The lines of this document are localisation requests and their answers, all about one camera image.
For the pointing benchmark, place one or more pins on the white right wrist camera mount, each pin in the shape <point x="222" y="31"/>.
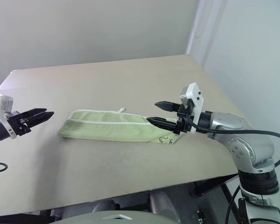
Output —
<point x="193" y="102"/>

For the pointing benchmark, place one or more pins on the grey robot torso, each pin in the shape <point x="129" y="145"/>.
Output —
<point x="112" y="214"/>

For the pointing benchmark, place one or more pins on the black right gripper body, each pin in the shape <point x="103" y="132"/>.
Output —
<point x="183" y="116"/>

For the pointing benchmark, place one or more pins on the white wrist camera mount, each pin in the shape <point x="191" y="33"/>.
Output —
<point x="193" y="102"/>
<point x="2" y="109"/>

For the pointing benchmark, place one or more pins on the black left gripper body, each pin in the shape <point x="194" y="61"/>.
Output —
<point x="17" y="123"/>

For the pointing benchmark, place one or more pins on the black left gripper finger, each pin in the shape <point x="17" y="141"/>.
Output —
<point x="39" y="118"/>
<point x="33" y="112"/>

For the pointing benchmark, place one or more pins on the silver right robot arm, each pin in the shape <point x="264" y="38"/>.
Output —
<point x="247" y="149"/>

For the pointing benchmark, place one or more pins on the green cloth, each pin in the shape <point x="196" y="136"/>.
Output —
<point x="112" y="130"/>

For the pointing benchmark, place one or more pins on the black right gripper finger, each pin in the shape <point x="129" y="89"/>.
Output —
<point x="165" y="106"/>
<point x="162" y="123"/>

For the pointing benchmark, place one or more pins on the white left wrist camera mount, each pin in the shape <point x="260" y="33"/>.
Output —
<point x="2" y="109"/>

